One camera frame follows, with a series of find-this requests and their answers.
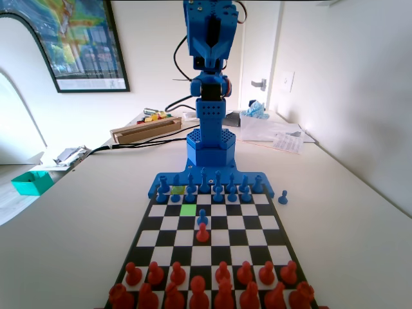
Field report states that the blue queen chess piece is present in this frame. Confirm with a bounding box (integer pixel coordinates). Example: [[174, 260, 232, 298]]
[[212, 170, 225, 191]]

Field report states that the red queen chess piece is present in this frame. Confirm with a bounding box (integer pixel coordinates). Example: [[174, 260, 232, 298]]
[[214, 277, 235, 309]]

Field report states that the red bishop chess piece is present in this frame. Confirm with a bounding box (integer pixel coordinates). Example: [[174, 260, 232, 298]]
[[239, 281, 261, 309], [164, 281, 187, 309]]

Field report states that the red knight chess piece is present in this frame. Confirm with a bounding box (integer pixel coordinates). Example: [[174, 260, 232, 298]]
[[137, 282, 160, 309], [263, 281, 287, 309]]

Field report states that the red rook chess piece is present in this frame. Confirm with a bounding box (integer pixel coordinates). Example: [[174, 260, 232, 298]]
[[288, 281, 315, 309], [108, 283, 135, 309]]

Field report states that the white door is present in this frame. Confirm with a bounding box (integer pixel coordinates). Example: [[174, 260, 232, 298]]
[[239, 0, 283, 110]]

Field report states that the blue white plush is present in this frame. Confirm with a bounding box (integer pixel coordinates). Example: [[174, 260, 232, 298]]
[[241, 100, 270, 119]]

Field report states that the dark grey pad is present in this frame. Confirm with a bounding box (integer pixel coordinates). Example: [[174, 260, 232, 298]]
[[221, 111, 242, 128]]

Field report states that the white papers stack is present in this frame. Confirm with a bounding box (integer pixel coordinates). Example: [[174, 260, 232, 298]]
[[239, 111, 306, 143]]

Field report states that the long cardboard box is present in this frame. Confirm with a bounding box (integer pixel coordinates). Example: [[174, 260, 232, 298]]
[[109, 116, 183, 145]]

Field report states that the framed map poster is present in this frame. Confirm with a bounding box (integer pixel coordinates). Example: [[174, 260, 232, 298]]
[[0, 0, 131, 94]]

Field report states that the printed paper sheet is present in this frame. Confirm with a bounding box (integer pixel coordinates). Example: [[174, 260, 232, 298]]
[[272, 132, 305, 155]]

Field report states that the crumpled grey foil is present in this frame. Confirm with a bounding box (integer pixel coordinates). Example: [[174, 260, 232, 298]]
[[53, 144, 93, 167]]

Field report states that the black white chessboard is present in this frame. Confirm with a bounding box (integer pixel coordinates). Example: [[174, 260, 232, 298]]
[[104, 183, 319, 309]]

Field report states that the teal open box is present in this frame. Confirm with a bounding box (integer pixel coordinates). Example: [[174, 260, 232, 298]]
[[11, 170, 55, 196]]

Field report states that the tricolour servo wire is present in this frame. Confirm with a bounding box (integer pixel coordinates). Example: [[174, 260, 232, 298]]
[[236, 0, 249, 25]]

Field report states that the black camera cable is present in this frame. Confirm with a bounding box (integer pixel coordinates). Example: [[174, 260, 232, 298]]
[[173, 33, 196, 83]]

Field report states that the white light switch plate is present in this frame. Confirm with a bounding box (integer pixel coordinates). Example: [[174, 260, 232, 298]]
[[283, 70, 295, 93]]

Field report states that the blue base plate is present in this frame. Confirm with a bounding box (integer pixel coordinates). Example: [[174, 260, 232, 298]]
[[147, 160, 276, 199]]

